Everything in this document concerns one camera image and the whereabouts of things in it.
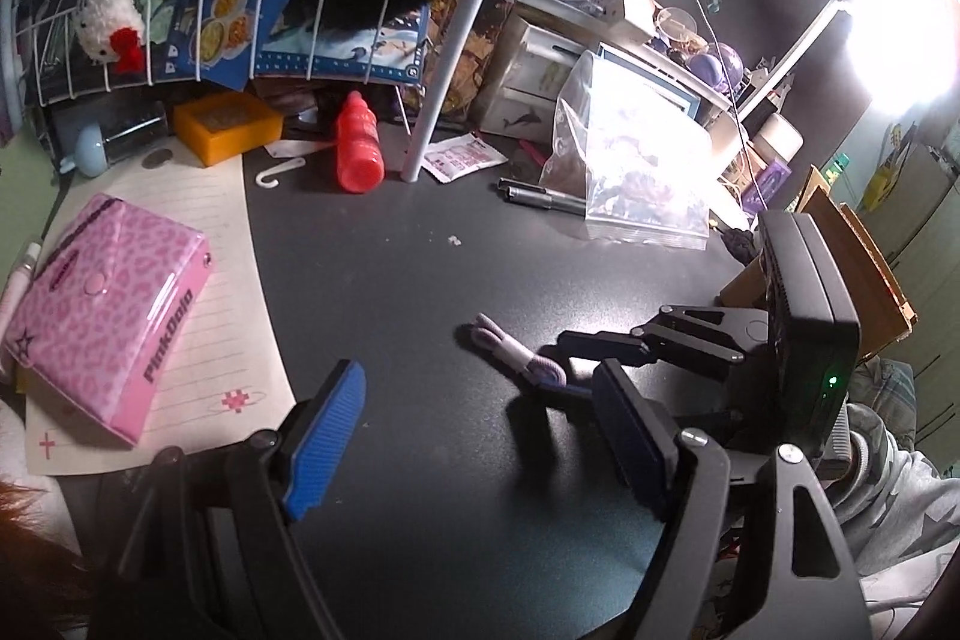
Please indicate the white plastic hook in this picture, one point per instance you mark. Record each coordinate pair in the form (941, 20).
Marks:
(285, 168)

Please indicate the reddish brown hair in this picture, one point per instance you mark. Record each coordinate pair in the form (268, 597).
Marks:
(30, 550)

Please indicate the white round jar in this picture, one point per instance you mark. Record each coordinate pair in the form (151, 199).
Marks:
(776, 138)

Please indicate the lined note paper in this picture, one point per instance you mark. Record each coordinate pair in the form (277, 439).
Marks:
(217, 250)

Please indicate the cardboard box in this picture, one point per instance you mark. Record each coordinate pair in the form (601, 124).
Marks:
(870, 265)

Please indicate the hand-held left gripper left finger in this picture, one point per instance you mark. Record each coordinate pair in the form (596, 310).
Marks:
(322, 445)

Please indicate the white mini drawer box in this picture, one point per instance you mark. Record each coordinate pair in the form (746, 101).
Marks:
(525, 78)

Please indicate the purple round capsule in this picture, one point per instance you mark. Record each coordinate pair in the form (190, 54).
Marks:
(720, 66)

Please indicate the white desk lamp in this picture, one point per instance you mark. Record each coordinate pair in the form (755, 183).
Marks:
(795, 55)

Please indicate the person's right forearm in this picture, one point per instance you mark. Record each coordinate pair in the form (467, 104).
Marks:
(892, 497)

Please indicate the dark illustrated card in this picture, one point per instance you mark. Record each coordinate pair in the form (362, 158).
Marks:
(161, 3)

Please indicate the silver canister with blue cap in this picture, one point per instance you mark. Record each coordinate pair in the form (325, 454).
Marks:
(82, 149)

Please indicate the blue illustrated booklet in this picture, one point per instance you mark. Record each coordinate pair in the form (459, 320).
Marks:
(345, 48)

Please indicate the white plush with red bow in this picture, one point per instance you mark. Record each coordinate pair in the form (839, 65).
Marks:
(109, 29)

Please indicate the yellow cartoon sticker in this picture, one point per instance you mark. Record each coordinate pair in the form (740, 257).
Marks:
(889, 168)

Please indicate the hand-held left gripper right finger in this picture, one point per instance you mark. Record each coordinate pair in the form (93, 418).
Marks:
(630, 445)

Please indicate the clear zip bag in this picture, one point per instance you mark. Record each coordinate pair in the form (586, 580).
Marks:
(637, 175)

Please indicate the orange box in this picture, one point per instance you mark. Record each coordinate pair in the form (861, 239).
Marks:
(225, 126)

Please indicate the white sachet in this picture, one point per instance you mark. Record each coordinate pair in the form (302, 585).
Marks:
(461, 156)

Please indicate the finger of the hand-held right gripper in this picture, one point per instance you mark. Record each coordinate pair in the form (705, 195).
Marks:
(660, 344)
(570, 394)

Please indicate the pink leopard case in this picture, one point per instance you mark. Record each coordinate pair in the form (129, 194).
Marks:
(105, 317)

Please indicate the red plastic bottle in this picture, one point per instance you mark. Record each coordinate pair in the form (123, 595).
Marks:
(358, 149)

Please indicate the dark pen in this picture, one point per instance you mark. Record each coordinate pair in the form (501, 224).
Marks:
(540, 190)
(551, 203)

